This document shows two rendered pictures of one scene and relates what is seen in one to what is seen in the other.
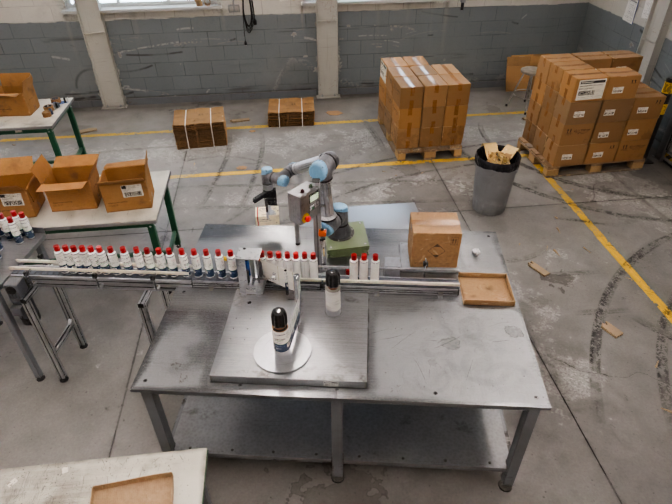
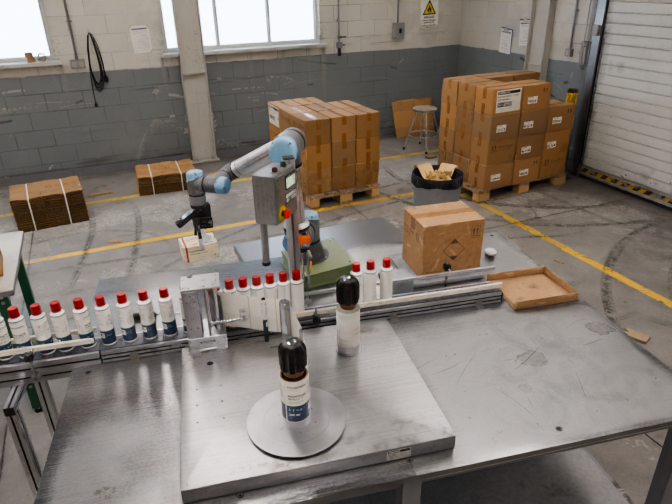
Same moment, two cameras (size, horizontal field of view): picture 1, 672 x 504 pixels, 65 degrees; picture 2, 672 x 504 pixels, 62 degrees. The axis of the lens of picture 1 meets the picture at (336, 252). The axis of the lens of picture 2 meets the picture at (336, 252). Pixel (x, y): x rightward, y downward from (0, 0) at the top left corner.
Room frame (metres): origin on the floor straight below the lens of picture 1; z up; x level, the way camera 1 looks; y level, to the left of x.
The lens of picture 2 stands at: (0.60, 0.55, 2.11)
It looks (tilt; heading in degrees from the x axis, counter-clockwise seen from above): 26 degrees down; 343
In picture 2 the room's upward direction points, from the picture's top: 1 degrees counter-clockwise
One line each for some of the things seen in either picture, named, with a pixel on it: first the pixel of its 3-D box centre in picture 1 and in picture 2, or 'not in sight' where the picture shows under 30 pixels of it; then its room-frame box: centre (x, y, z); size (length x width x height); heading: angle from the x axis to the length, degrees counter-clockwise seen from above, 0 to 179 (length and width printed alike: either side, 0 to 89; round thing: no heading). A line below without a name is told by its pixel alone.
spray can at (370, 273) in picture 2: (363, 267); (370, 282); (2.48, -0.17, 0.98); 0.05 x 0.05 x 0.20
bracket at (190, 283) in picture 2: (248, 253); (199, 282); (2.43, 0.51, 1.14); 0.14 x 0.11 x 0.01; 86
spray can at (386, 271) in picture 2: (375, 268); (386, 280); (2.48, -0.24, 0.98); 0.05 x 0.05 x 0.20
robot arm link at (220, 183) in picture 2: (281, 178); (218, 183); (3.03, 0.35, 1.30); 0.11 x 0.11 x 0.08; 59
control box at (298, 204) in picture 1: (304, 203); (275, 193); (2.59, 0.18, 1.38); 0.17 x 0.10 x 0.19; 141
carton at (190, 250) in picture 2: (267, 215); (198, 247); (3.06, 0.47, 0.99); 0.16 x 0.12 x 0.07; 96
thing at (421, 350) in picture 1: (343, 298); (349, 333); (2.39, -0.04, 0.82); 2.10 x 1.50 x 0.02; 86
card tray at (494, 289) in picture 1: (485, 288); (531, 286); (2.43, -0.92, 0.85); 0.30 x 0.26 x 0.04; 86
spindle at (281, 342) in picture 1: (280, 330); (294, 381); (1.91, 0.29, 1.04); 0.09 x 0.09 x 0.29
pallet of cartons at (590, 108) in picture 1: (589, 113); (503, 133); (5.78, -2.95, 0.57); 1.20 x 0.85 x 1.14; 98
